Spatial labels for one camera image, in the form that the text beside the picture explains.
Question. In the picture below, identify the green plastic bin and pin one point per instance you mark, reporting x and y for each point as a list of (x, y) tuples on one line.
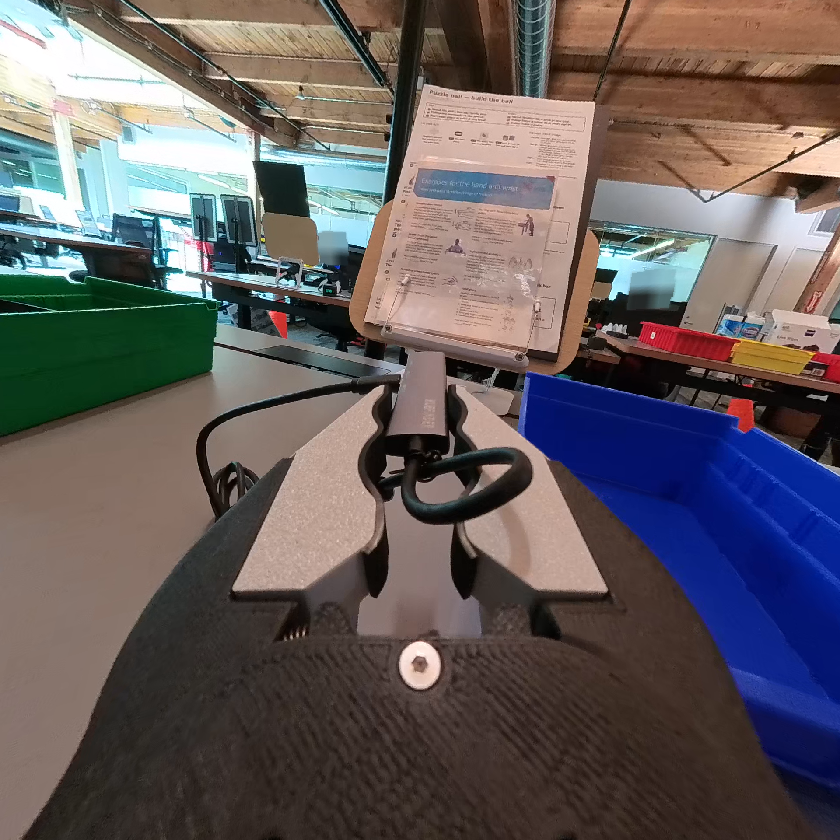
[(98, 367)]

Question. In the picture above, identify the white instruction sheet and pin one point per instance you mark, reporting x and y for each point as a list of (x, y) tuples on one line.
[(499, 118)]

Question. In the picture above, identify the computer monitor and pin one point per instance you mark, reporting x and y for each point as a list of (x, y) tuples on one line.
[(237, 220), (205, 216)]

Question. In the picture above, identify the wooden document stand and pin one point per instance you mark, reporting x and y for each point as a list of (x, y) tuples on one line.
[(362, 289)]

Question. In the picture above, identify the white cardboard box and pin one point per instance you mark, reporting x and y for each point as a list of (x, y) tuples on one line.
[(804, 331)]

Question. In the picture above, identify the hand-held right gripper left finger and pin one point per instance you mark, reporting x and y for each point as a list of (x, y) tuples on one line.
[(308, 525)]

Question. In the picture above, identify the black office chair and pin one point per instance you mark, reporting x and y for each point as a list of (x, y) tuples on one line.
[(141, 246)]

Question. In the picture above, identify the orange cone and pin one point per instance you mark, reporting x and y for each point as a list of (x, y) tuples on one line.
[(741, 413), (278, 325)]

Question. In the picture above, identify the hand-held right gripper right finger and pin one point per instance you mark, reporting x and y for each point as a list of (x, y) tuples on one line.
[(544, 544)]

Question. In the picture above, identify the silver usb hub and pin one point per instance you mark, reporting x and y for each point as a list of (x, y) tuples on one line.
[(423, 394)]

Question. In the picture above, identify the silver ceiling duct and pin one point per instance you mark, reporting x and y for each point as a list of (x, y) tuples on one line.
[(535, 46)]

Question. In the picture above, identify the black board document stand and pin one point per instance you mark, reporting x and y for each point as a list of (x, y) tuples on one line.
[(282, 190)]

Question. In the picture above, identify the white wipes canister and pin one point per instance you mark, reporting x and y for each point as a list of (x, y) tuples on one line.
[(730, 326)]

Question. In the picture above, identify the black pole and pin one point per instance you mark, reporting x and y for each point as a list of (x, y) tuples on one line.
[(407, 79)]

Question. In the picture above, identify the blue plastic bin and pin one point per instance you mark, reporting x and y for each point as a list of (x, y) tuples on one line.
[(656, 426)]

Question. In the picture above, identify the blue header laminated sheet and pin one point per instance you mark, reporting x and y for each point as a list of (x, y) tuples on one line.
[(472, 262)]

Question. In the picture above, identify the red bin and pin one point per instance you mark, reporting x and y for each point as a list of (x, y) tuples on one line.
[(828, 366), (689, 341)]

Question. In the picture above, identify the yellow bin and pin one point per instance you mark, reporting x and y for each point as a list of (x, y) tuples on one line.
[(771, 358)]

